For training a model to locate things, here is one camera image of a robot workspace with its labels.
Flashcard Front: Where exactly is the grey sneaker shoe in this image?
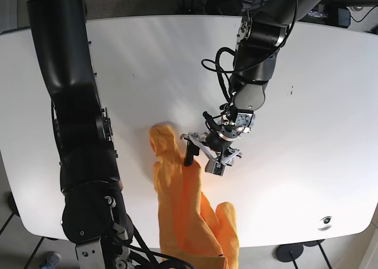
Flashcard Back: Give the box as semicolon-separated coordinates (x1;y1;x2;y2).
38;252;61;269

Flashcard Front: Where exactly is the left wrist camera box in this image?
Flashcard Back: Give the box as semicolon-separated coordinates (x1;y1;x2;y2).
205;160;226;176

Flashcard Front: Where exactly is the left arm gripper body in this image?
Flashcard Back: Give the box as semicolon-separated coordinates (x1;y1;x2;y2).
180;128;242;166

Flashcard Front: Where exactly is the black round stand base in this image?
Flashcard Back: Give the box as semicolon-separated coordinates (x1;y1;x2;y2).
275;243;304;263

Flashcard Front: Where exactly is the orange T-shirt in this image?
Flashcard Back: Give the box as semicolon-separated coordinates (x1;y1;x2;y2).
149;124;239;268

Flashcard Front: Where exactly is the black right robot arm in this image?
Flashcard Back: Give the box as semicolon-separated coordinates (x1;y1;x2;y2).
27;0;190;268

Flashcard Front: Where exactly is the right metal table grommet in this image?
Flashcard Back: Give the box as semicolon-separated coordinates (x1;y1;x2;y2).
317;216;333;231

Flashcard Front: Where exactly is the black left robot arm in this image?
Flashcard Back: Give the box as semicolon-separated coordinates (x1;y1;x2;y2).
181;0;321;176

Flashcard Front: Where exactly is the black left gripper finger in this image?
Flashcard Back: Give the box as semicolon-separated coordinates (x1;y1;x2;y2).
184;140;200;166

